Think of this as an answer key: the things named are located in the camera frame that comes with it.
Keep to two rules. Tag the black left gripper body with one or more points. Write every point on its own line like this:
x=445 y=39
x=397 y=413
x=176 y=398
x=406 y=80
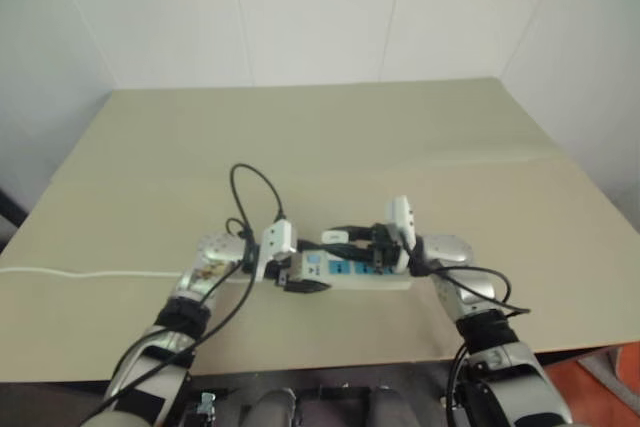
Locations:
x=281 y=271

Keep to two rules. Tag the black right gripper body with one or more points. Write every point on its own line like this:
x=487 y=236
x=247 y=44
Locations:
x=386 y=247

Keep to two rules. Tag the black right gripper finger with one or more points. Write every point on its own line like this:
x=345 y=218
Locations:
x=350 y=250
x=360 y=230

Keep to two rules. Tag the white charger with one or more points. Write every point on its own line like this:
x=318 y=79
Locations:
x=334 y=236

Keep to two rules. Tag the white power strip blue sockets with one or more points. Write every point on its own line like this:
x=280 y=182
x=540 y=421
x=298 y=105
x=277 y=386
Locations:
x=350 y=279

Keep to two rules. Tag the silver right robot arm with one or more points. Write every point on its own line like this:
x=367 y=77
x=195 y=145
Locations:
x=450 y=247

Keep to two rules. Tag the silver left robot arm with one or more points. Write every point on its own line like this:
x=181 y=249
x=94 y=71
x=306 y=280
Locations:
x=214 y=248

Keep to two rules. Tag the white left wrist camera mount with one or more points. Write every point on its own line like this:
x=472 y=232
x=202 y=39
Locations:
x=278 y=239

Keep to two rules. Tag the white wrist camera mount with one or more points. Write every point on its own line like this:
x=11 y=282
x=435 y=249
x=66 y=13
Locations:
x=278 y=239
x=400 y=217

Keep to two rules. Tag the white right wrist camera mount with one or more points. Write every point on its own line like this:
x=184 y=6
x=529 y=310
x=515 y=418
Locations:
x=400 y=217

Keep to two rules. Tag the small metal bracket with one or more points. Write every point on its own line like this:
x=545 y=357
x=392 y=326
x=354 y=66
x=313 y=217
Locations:
x=205 y=403

